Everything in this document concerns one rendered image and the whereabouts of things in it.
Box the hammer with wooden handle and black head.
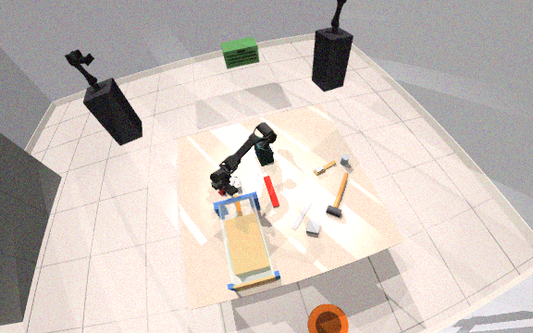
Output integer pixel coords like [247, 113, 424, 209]
[326, 173, 349, 217]

